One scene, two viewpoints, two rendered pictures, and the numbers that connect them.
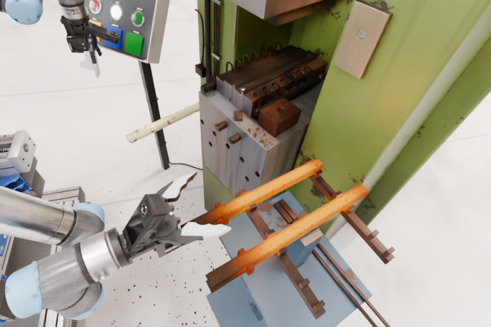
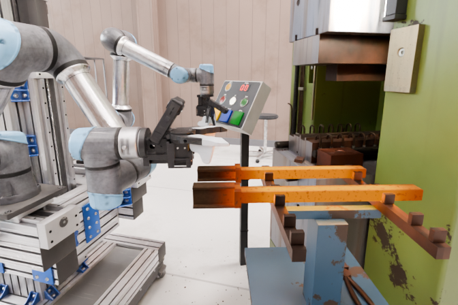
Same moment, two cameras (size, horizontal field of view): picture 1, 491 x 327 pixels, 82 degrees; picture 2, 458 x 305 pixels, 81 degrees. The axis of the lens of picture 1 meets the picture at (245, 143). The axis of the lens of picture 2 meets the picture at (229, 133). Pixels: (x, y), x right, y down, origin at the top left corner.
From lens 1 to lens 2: 0.51 m
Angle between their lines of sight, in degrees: 46
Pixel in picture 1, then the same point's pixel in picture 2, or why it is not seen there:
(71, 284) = (105, 138)
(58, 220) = not seen: hidden behind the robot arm
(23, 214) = (112, 120)
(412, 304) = not seen: outside the picture
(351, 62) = (399, 80)
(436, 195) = not seen: outside the picture
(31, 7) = (181, 72)
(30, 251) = (104, 274)
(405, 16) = (435, 20)
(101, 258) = (130, 132)
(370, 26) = (407, 41)
